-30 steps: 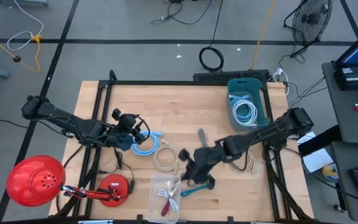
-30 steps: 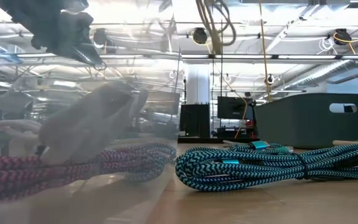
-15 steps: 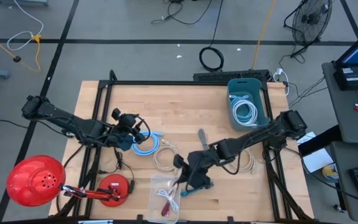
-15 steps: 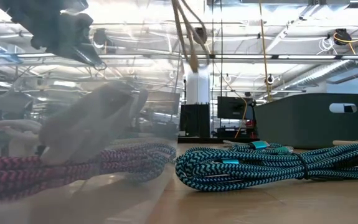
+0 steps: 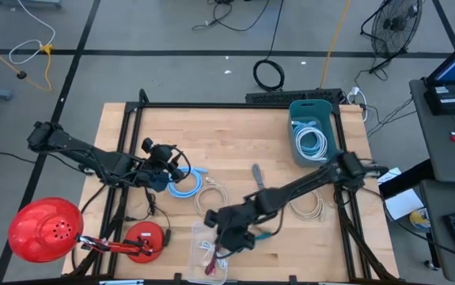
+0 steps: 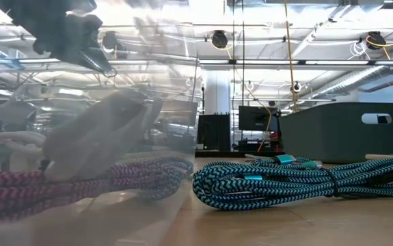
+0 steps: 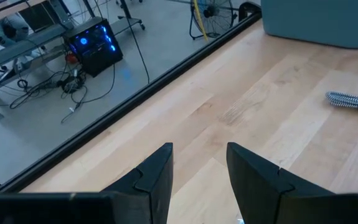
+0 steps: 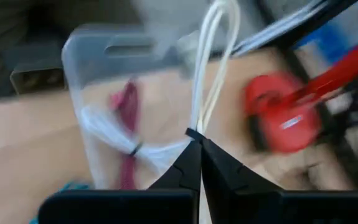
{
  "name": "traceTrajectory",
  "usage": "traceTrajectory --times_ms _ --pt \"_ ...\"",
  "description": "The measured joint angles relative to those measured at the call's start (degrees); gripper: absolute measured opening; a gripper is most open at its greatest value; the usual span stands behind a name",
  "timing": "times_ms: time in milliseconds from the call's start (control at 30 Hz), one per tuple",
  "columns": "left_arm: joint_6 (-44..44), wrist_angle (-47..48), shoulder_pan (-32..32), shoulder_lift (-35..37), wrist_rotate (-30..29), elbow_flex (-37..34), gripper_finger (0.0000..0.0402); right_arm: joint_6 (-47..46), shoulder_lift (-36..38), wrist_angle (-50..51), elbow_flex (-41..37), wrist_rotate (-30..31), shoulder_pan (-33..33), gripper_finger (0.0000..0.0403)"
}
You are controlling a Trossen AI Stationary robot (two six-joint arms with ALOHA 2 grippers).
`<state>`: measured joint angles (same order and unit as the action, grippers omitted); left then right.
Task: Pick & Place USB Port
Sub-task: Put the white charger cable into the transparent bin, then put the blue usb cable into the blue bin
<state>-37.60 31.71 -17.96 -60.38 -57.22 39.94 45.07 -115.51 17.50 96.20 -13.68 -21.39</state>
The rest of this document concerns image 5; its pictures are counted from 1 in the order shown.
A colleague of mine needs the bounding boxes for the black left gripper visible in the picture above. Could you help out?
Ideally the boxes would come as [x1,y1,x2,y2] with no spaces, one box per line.
[131,138,185,194]

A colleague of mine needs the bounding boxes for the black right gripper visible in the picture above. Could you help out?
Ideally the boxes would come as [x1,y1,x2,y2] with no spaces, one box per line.
[205,206,256,265]

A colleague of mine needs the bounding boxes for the small white cable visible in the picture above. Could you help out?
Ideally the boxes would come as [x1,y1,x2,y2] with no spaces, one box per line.
[198,240,228,271]

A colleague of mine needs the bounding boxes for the maroon braided cable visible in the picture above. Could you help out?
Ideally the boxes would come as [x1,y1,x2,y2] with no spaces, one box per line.
[204,255,219,277]

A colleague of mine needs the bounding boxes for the clear plastic container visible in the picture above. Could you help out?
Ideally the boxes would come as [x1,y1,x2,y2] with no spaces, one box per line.
[185,220,230,285]

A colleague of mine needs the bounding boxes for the light blue cable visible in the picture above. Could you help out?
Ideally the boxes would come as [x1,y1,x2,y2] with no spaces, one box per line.
[166,165,209,200]
[291,120,323,158]

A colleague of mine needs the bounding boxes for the beige cable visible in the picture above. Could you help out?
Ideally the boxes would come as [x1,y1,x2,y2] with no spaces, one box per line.
[288,188,326,222]
[193,177,229,218]

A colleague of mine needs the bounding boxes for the grey braided cable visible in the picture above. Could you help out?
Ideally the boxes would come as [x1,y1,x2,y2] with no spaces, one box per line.
[252,163,266,190]

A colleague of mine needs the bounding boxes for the red desk lamp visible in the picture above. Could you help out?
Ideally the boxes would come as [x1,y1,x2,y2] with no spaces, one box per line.
[7,196,169,264]

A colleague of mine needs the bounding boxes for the black power strip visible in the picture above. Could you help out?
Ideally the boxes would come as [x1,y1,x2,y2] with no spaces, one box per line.
[245,87,347,106]

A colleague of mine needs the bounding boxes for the teal plastic bin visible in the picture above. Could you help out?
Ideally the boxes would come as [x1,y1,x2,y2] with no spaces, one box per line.
[289,98,343,167]

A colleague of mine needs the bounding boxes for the white paper sheet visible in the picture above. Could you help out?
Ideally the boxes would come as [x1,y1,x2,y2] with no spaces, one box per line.
[377,166,425,221]

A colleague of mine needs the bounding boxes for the round yellow blue object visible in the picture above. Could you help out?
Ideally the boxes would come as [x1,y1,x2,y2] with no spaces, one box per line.
[408,207,432,234]

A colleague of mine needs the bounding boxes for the grey desk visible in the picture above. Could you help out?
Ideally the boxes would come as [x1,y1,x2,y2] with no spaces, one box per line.
[408,77,455,284]

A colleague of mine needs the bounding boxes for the black floor fan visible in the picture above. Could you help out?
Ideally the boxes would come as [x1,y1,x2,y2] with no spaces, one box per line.
[359,0,424,75]

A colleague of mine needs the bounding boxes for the black mini computer box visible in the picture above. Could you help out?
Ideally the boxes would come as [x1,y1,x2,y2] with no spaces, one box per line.
[423,81,455,116]

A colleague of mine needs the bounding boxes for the black lamp cord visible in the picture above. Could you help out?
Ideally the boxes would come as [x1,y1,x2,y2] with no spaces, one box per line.
[123,184,172,249]

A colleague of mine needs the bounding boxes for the black metal table frame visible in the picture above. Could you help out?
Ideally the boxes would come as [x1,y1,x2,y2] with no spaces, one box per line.
[63,89,402,284]

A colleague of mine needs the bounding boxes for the black coiled floor cable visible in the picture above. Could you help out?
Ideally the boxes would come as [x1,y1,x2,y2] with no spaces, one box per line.
[252,58,286,93]

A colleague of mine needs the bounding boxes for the black loose floor cables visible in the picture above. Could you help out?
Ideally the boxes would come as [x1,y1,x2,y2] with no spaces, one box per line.
[191,0,271,32]

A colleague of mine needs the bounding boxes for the yellow floor cable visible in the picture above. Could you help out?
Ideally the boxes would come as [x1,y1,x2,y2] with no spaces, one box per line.
[0,33,54,93]

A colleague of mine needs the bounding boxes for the white floor cable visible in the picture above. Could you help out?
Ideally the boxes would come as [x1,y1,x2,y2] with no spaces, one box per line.
[8,0,56,67]

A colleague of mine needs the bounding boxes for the white plug with cable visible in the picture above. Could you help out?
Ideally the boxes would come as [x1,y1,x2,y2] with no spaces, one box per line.
[345,85,370,123]

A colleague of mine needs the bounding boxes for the orange hanging cable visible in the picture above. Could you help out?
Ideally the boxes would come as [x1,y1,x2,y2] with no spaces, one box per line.
[318,0,351,90]

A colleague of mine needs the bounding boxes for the black cables beside desk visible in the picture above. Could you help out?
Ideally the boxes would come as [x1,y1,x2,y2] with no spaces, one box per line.
[353,59,418,139]

